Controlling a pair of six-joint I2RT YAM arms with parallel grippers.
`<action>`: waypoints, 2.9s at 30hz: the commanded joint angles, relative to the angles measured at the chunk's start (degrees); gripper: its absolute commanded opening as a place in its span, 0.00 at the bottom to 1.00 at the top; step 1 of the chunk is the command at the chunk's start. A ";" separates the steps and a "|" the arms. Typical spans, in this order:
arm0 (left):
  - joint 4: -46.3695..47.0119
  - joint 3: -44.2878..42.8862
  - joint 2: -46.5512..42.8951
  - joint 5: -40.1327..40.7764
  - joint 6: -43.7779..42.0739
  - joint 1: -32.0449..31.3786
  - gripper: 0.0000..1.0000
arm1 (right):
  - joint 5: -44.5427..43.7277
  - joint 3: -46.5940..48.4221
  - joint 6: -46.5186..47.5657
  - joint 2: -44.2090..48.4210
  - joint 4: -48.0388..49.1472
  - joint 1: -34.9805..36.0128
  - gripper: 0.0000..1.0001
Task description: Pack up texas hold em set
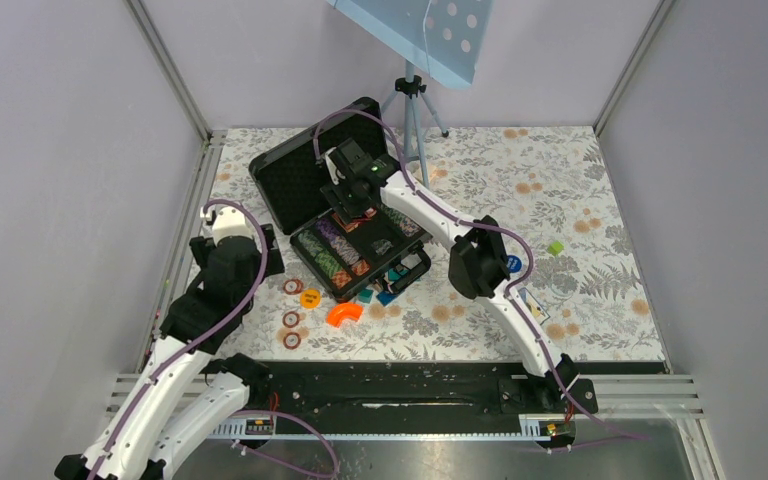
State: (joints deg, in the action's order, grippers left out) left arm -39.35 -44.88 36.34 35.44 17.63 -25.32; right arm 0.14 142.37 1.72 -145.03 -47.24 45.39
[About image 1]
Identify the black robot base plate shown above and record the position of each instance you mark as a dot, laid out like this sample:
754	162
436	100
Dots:
407	399

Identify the green chip row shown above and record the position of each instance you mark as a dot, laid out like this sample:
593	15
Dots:
321	255

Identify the red poker chip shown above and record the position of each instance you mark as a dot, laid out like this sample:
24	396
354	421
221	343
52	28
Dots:
291	340
291	319
293	286

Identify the yellow big blind button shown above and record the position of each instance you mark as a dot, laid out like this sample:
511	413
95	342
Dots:
310	298

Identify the green toy cube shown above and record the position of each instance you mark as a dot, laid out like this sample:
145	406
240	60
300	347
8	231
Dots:
555	248

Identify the black poker set case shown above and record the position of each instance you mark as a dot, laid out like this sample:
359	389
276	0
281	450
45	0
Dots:
318	187

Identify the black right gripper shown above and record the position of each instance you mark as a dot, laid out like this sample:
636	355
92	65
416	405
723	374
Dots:
333	193

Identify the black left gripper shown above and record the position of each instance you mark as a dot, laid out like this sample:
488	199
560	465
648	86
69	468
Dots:
274	264

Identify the blue tripod stand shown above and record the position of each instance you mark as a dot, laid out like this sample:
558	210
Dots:
412	87

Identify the teal triangular toy block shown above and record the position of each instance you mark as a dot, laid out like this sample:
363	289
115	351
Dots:
365	296

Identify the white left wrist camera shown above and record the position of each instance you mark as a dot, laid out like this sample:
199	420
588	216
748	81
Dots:
225	222

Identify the blue card deck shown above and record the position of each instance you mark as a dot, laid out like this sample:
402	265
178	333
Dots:
536	309

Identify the blue perforated board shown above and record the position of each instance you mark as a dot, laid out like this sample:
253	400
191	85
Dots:
442	38

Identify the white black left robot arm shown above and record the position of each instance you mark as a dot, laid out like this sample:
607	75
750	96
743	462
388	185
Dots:
144	437

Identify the blue toy brick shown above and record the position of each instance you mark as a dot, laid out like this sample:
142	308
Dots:
386	298

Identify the blue small blind button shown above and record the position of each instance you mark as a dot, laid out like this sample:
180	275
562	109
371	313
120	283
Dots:
514	264

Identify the red yellow chip row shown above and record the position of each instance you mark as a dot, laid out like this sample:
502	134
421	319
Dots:
343	277

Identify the black all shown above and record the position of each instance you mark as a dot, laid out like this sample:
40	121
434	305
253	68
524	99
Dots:
355	222

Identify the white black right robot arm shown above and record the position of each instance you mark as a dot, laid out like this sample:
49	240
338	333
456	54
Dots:
477	258

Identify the orange curved toy block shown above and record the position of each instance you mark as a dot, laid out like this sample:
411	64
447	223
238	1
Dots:
344	312

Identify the key in plastic bag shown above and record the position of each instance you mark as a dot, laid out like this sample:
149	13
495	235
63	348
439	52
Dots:
381	246

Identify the floral table mat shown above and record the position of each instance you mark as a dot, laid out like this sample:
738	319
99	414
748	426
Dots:
544	183

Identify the orange blue chip row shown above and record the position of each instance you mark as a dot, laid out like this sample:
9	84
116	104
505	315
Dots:
407	226

